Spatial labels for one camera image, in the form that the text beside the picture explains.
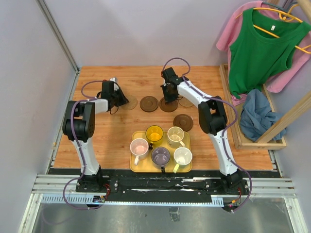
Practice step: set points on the white mug yellow handle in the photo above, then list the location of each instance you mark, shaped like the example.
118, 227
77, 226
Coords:
182, 157

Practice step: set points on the pink ceramic mug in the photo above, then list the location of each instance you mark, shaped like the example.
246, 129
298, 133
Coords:
139, 148

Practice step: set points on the green tank top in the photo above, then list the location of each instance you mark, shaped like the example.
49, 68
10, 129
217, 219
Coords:
250, 68

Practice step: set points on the aluminium corner profile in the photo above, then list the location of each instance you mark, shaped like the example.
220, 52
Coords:
53, 26

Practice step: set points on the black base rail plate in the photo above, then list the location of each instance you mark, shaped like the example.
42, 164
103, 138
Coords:
193, 187

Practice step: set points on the wooden rack frame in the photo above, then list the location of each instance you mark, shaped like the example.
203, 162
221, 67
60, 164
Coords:
243, 136

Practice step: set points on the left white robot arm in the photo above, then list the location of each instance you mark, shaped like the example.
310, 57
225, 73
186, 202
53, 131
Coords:
79, 127

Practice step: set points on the purple ceramic mug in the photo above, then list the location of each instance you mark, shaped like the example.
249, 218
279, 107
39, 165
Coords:
160, 157

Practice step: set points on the dark brown coaster back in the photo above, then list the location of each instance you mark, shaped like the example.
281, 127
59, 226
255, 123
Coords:
149, 104

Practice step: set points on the yellow glass mug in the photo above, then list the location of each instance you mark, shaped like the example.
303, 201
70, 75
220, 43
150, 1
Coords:
154, 135

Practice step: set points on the pink t-shirt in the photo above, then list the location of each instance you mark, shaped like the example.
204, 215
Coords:
262, 49

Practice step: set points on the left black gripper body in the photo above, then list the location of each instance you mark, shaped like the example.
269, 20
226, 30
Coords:
112, 96

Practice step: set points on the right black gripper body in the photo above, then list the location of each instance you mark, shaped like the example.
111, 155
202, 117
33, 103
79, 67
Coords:
166, 91

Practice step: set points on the blue crumpled cloth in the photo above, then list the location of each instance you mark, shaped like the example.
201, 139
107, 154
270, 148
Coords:
257, 115

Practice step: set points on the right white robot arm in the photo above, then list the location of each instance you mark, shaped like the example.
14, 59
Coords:
213, 122

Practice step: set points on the yellow plastic tray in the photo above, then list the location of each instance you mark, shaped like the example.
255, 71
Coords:
149, 165

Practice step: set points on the cream ceramic mug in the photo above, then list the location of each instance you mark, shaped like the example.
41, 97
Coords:
175, 137

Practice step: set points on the dark brown coaster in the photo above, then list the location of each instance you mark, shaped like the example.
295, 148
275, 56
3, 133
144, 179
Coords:
168, 106
183, 121
149, 104

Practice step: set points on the yellow clothes hanger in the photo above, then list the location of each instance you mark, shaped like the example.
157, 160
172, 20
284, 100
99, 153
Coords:
263, 31

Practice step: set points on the woven coaster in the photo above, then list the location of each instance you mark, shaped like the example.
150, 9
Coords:
131, 104
185, 102

